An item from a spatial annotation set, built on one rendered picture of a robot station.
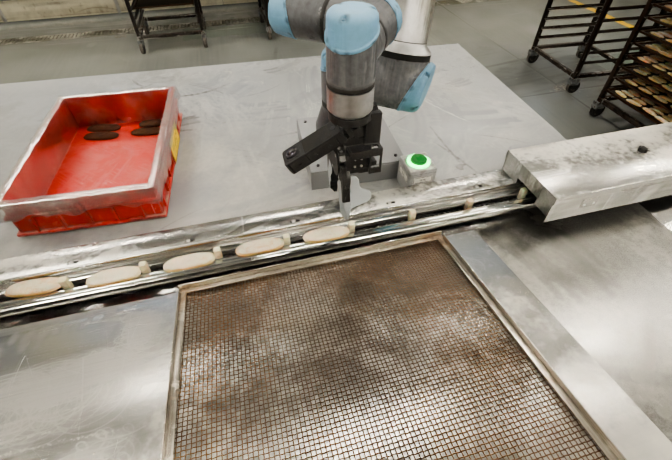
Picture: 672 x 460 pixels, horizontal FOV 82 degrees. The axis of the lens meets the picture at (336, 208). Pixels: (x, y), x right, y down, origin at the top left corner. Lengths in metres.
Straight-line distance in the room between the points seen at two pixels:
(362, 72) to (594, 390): 0.53
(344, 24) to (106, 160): 0.84
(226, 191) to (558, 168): 0.78
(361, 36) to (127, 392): 0.58
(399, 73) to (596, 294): 0.60
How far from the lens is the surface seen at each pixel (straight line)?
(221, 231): 0.85
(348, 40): 0.57
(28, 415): 0.70
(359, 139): 0.67
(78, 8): 5.33
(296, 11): 0.71
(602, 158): 1.10
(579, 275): 0.94
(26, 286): 0.93
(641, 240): 1.09
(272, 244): 0.81
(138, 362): 0.67
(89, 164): 1.24
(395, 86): 0.91
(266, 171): 1.05
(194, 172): 1.09
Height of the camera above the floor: 1.46
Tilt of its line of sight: 44 degrees down
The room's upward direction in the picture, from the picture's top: straight up
